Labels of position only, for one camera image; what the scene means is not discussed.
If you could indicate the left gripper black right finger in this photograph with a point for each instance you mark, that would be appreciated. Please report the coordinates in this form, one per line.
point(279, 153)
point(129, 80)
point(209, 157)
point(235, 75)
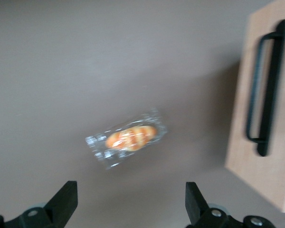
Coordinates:
point(199, 211)

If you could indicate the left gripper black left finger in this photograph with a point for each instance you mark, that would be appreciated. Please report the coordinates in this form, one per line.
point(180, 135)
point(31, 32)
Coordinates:
point(59, 209)

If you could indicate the light wooden drawer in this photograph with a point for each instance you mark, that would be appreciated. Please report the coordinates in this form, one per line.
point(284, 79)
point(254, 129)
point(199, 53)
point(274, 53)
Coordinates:
point(240, 154)

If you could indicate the bread roll in clear wrapper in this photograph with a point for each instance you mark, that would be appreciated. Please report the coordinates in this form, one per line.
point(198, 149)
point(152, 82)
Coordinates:
point(130, 139)

